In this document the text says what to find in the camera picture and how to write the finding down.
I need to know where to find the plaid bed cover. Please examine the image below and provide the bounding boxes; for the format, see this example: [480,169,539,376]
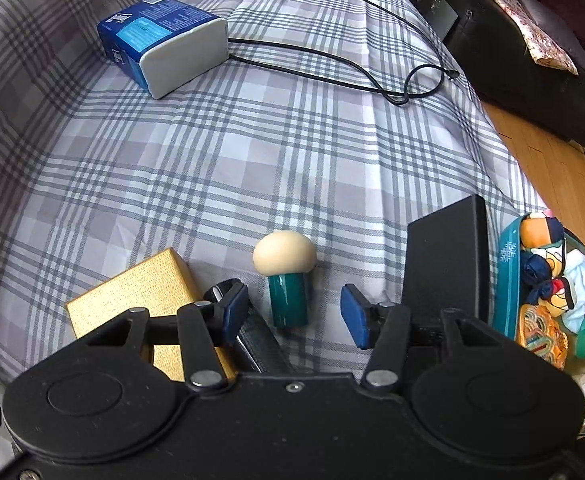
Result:
[0,0,548,401]

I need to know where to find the black cable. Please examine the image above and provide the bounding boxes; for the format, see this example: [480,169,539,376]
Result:
[150,0,461,107]

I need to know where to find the grey cushion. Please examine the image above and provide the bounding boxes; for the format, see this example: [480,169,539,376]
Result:
[515,0,585,77]

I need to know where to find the small black object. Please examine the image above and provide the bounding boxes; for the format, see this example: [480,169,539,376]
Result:
[201,280,294,375]

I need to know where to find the floral cushion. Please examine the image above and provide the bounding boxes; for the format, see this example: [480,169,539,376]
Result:
[481,0,579,77]

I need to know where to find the teal and gold tin tray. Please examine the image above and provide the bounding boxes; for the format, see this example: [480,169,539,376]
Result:
[493,211,585,362]

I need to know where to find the colourful patterned pouch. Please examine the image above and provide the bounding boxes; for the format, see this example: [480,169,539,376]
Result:
[517,302,569,372]

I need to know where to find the black box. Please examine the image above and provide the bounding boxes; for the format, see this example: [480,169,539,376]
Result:
[401,194,492,347]

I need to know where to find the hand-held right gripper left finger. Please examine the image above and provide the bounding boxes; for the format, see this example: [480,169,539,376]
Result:
[70,281,250,392]

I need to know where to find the black leather sofa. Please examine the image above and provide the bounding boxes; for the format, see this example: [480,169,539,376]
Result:
[437,0,585,155]

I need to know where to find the grey flat panel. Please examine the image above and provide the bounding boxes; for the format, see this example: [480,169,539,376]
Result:
[417,0,459,39]

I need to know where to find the light blue cloth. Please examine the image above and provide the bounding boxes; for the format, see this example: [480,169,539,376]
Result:
[561,249,585,332]

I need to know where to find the gold box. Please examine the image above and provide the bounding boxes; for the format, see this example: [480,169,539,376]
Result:
[66,247,238,387]

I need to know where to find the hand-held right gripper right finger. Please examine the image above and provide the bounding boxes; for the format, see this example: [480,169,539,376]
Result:
[340,283,508,392]

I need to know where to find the blue and white tissue pack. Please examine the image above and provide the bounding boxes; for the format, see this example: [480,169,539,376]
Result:
[96,0,230,101]

